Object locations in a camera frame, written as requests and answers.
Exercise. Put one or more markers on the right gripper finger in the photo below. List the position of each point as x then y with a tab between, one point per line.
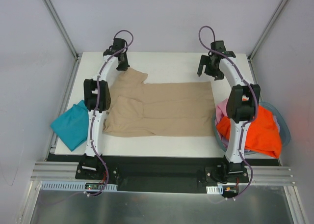
203	65
218	76

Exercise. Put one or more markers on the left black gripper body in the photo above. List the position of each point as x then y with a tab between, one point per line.
122	62

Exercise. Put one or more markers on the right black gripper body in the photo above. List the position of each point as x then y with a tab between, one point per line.
211	69

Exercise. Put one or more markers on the beige t shirt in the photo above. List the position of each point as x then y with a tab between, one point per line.
140	109

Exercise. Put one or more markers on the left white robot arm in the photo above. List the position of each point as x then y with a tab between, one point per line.
97	96

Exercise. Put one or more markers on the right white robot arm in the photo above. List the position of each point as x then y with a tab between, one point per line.
242	105

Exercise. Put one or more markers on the pink t shirt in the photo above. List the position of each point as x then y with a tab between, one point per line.
222	122

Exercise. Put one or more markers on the lavender t shirt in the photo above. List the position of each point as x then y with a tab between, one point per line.
277	120

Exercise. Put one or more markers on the orange t shirt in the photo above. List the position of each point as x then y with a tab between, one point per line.
263	134

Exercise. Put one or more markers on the translucent blue laundry basket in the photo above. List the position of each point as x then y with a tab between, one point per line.
284	131

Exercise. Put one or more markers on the folded teal t shirt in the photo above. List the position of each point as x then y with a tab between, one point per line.
72	126

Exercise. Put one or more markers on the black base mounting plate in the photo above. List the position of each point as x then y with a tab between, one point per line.
218	173

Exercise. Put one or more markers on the right aluminium frame post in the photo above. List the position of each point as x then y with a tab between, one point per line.
268	28

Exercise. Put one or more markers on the aluminium frame post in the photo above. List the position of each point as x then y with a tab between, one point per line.
268	28
61	28

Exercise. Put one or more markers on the left aluminium frame post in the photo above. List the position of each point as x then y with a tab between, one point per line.
61	28

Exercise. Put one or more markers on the right white cable duct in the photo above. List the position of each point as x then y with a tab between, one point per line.
214	190

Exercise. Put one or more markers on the white cable duct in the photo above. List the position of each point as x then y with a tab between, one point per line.
214	190
77	186

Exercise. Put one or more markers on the aluminium front rail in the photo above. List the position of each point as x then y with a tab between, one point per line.
69	171

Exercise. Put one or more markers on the left white cable duct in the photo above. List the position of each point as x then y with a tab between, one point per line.
77	186

